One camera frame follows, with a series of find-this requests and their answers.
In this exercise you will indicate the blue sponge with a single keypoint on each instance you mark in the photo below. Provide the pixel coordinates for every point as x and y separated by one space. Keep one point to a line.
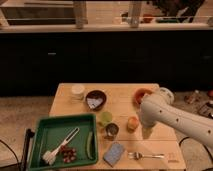
113 154

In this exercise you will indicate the orange apple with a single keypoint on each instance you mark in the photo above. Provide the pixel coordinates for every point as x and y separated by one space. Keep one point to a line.
132 124

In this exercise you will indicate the white dish brush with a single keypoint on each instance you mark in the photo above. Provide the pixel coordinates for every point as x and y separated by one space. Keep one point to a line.
50 156

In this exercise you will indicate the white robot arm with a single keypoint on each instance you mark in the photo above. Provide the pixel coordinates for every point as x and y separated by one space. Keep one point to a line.
157 107

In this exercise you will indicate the green plastic cup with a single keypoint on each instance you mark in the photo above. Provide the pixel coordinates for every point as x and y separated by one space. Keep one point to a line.
105 118

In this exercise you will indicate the dark brown bowl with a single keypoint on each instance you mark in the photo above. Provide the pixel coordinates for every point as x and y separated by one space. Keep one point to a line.
95 99

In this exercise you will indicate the black chair frame left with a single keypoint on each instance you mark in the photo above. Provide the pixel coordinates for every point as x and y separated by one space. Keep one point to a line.
22 163

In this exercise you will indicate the white cup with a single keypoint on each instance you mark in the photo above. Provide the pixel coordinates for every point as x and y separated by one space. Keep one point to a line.
77 91

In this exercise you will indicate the metal cup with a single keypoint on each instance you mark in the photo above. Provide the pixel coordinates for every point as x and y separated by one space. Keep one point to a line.
111 131

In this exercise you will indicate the silver fork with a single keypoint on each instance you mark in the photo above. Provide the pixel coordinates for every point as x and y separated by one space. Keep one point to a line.
137 155

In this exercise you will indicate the orange bowl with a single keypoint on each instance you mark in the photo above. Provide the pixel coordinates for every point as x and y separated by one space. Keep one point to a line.
138 95

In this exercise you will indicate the red grapes bunch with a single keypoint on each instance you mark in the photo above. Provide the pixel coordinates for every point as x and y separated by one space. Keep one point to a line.
69 154

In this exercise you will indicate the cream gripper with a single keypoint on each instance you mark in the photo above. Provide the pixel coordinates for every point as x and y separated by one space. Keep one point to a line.
147 132

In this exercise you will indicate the green pea pod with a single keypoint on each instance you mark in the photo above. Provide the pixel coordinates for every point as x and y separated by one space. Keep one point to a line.
88 145

